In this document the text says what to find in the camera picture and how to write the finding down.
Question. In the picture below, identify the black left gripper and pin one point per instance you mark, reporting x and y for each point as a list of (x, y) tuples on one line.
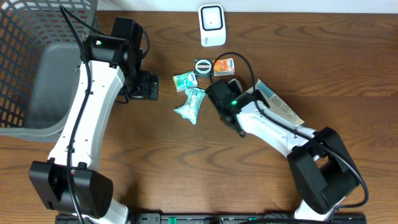
[(148, 87)]

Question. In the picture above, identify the teal white tissue packet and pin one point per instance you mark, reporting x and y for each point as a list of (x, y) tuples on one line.
[(191, 107)]

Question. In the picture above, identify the cream snack bag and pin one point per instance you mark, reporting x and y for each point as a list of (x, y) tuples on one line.
[(278, 105)]

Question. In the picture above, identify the orange snack packet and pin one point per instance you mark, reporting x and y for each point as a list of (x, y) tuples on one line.
[(224, 67)]

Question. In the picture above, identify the green Zam-Buk ointment box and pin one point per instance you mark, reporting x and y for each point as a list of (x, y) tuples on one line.
[(203, 67)]

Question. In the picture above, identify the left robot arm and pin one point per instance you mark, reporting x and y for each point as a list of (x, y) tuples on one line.
[(69, 180)]

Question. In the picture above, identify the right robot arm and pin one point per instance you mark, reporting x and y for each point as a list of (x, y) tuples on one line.
[(323, 170)]

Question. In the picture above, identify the white barcode scanner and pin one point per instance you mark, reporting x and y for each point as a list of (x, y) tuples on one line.
[(212, 25)]

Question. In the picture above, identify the grey plastic mesh basket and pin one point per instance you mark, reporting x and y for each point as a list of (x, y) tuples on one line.
[(39, 65)]

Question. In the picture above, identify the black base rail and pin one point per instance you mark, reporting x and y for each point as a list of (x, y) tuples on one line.
[(156, 218)]

